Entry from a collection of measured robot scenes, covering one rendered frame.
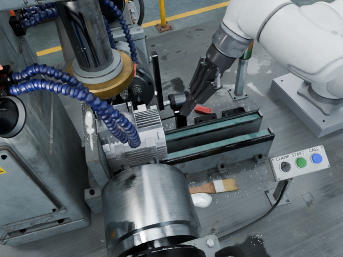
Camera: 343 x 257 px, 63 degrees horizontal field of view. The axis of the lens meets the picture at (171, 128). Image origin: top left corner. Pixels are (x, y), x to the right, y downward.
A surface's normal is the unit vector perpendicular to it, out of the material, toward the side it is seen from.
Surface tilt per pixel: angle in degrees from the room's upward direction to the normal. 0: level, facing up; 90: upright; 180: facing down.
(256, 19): 66
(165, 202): 21
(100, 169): 90
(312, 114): 2
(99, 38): 90
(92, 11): 90
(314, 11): 12
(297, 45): 58
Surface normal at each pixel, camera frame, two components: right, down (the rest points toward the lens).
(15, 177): 0.25, 0.73
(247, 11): -0.69, 0.24
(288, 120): -0.07, -0.64
